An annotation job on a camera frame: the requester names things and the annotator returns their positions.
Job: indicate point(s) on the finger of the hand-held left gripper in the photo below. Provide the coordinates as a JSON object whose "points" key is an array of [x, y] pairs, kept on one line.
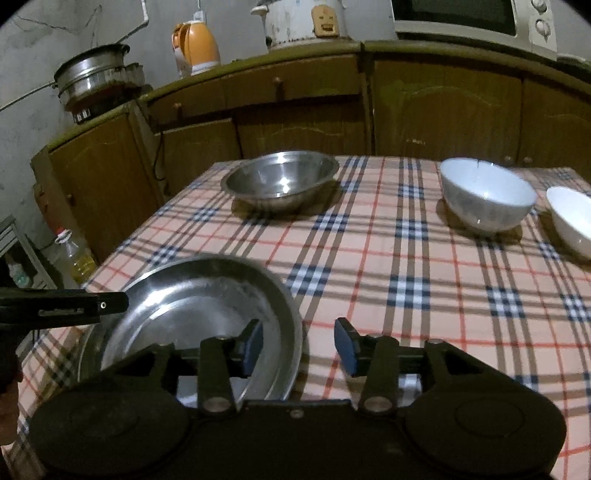
{"points": [[69, 301]]}

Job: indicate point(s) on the cooking oil bottle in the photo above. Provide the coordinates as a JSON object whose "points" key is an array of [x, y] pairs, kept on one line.
{"points": [[78, 263]]}

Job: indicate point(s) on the plain white shallow bowl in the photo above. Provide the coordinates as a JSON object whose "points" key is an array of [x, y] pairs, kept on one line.
{"points": [[572, 217]]}

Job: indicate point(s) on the steel bowl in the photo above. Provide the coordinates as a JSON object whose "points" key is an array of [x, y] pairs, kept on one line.
{"points": [[277, 180]]}

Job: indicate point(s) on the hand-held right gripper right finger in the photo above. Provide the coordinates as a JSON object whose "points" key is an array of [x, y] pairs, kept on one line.
{"points": [[345, 346]]}

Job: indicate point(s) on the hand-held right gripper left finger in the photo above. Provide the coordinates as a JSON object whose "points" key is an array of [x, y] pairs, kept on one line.
{"points": [[254, 346]]}

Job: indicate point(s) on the grey metal rack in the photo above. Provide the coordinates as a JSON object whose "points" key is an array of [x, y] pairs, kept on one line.
{"points": [[14, 230]]}

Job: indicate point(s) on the white microwave oven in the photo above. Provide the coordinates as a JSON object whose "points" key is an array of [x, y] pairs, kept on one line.
{"points": [[461, 18]]}

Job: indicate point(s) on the narrow wooden cabinet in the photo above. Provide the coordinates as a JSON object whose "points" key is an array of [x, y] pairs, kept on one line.
{"points": [[92, 184]]}

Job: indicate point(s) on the wooden cabinet with drawers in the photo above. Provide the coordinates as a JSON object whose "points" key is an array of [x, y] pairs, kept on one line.
{"points": [[277, 101]]}

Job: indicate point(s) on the patterned white ceramic bowl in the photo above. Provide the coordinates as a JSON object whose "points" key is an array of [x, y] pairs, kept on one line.
{"points": [[485, 198]]}

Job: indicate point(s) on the plaid tablecloth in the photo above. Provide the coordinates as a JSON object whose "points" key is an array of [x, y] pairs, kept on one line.
{"points": [[392, 258]]}

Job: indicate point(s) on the steel cooking pot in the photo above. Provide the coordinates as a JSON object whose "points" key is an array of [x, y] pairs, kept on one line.
{"points": [[92, 69]]}

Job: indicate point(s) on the small green-capped bottle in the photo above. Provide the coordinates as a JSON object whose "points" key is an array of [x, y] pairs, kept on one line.
{"points": [[18, 277]]}

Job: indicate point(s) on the white rice cooker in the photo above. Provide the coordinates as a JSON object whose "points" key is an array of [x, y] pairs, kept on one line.
{"points": [[295, 23]]}

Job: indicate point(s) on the orange electric kettle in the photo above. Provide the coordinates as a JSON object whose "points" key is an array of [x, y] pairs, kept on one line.
{"points": [[198, 46]]}

